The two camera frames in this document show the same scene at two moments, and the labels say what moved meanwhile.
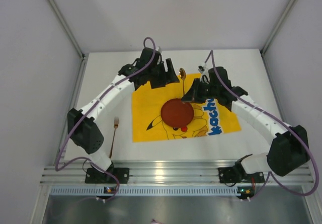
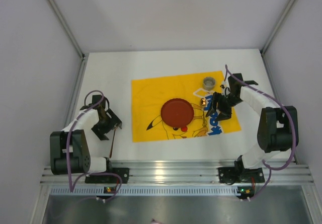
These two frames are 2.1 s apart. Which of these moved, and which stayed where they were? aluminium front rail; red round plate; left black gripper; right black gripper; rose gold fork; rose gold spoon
Moved: rose gold spoon; left black gripper; right black gripper
Stayed: red round plate; aluminium front rail; rose gold fork
